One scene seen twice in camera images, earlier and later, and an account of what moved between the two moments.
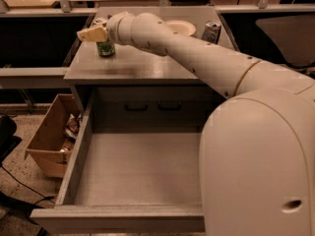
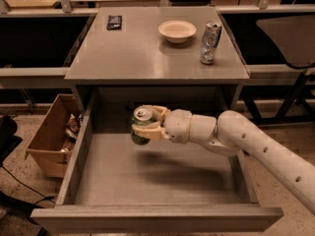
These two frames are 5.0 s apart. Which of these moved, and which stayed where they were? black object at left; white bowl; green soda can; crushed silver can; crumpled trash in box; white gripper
Moved: white gripper; green soda can
Stayed: black object at left; white bowl; crumpled trash in box; crushed silver can
